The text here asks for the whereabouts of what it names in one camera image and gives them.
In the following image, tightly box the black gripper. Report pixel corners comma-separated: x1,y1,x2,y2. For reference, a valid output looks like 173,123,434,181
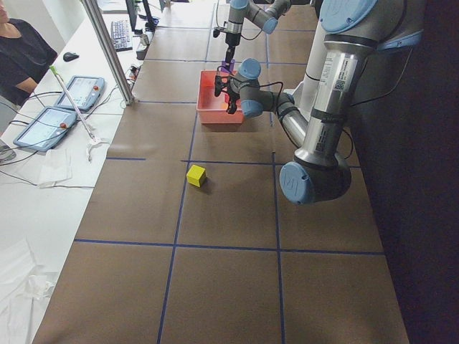
214,70,237,115
225,32,240,65

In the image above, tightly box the purple foam block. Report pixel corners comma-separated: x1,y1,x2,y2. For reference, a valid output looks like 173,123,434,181
220,59,235,74

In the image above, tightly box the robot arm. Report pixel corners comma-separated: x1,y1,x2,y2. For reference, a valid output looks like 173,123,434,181
214,1,426,204
213,0,323,72

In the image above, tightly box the pink plastic bin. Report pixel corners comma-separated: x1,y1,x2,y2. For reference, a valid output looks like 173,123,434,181
197,70,244,125

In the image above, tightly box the yellow foam block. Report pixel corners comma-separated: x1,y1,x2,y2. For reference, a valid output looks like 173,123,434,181
186,165,207,187

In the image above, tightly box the black keyboard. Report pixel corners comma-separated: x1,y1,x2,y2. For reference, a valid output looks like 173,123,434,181
110,19,133,52

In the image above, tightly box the white stick with green tip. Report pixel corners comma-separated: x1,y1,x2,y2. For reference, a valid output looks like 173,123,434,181
49,65,109,162

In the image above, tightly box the far teach pendant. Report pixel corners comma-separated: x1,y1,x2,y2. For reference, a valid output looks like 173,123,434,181
66,75,105,113

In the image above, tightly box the teach pendant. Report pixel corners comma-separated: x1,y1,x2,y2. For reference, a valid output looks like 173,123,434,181
66,75,105,113
13,107,77,152

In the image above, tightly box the black computer mouse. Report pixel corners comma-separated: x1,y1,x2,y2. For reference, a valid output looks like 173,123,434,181
62,52,80,62

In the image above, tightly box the near teach pendant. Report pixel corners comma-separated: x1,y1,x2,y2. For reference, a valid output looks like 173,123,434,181
13,107,77,152

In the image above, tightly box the seated person in black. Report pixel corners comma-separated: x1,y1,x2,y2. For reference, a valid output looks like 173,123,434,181
1,4,58,107

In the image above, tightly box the crumpled white cloth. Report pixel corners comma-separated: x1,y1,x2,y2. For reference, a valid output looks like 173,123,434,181
1,239,59,343

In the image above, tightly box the aluminium frame post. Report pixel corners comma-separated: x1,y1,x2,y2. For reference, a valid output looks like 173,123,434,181
82,0,134,106

